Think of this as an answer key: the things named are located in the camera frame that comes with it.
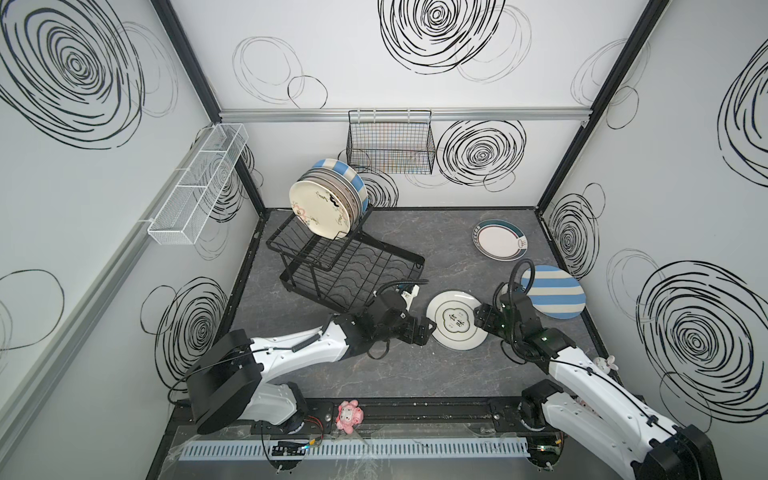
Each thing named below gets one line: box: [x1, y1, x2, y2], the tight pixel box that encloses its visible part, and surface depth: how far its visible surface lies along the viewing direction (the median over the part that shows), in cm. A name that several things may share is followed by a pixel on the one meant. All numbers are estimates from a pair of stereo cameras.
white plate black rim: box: [426, 289, 489, 351], surface depth 93 cm
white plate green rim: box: [472, 219, 529, 261], surface depth 111 cm
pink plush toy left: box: [336, 399, 364, 435], surface depth 73 cm
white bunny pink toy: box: [593, 355, 619, 373], surface depth 76 cm
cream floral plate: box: [289, 180, 351, 239], surface depth 81 cm
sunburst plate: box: [299, 171, 359, 230], surface depth 78 cm
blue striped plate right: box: [521, 264, 587, 320], surface depth 95 cm
